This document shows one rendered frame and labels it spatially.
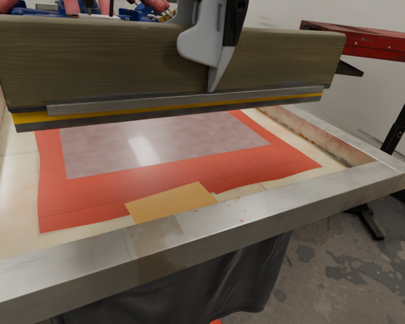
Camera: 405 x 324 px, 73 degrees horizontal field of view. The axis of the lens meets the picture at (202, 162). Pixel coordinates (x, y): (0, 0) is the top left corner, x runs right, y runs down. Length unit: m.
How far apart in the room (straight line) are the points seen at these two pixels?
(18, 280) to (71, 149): 0.25
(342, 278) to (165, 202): 1.43
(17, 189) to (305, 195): 0.34
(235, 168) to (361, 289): 1.36
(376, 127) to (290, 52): 2.17
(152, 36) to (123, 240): 0.19
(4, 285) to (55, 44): 0.19
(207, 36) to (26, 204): 0.27
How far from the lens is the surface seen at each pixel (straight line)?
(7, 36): 0.27
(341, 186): 0.38
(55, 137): 0.50
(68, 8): 1.22
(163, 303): 0.51
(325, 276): 1.65
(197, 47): 0.29
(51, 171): 0.41
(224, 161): 0.43
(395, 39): 1.43
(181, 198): 0.35
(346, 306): 1.60
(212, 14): 0.29
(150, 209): 0.33
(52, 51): 0.27
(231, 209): 0.29
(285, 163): 0.46
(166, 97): 0.29
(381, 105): 2.50
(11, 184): 0.41
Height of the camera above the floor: 1.18
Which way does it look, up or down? 32 degrees down
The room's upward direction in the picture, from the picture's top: 7 degrees clockwise
